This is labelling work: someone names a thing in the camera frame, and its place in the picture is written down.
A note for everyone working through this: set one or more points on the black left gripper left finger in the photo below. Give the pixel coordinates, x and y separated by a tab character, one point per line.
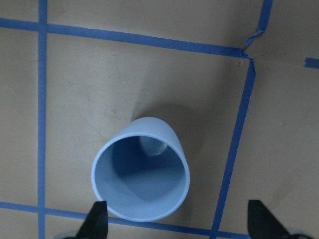
95	226

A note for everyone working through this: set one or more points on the light blue plastic cup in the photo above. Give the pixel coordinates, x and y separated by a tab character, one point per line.
142	172

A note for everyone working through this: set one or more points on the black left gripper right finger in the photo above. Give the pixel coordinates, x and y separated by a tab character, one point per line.
262	224

